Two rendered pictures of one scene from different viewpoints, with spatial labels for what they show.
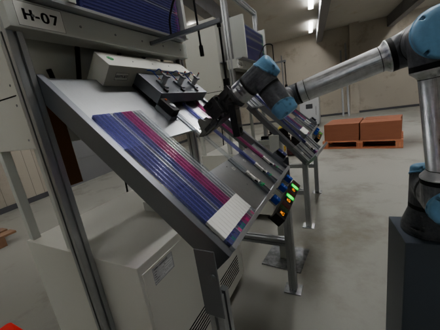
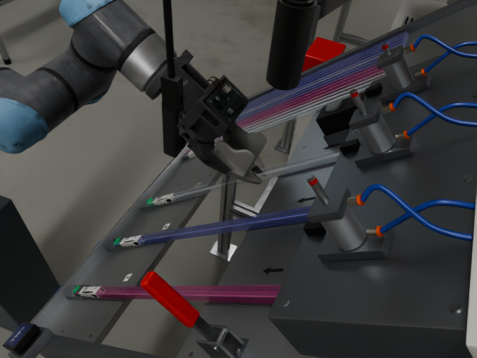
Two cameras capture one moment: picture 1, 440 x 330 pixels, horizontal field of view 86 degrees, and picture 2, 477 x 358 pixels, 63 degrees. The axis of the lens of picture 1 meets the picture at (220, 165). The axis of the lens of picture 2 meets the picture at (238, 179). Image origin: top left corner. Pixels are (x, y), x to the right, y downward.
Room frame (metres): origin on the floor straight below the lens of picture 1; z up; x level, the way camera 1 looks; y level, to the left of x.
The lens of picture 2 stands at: (1.32, -0.04, 1.39)
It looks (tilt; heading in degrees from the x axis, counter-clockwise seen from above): 48 degrees down; 172
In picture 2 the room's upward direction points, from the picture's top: 6 degrees clockwise
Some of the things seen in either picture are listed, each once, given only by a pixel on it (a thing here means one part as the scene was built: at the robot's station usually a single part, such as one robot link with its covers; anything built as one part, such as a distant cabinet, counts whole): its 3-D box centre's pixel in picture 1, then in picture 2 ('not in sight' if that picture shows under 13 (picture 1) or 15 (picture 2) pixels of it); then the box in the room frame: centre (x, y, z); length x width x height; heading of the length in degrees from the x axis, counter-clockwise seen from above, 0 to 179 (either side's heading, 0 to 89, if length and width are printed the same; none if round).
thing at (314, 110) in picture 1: (310, 104); not in sight; (7.79, -3.17, 0.69); 0.75 x 0.61 x 1.38; 157
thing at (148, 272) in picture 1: (155, 264); not in sight; (1.08, 0.40, 0.31); 0.70 x 0.65 x 0.62; 151
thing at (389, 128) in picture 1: (362, 131); not in sight; (4.23, -2.66, 0.22); 1.26 x 0.91 x 0.44; 57
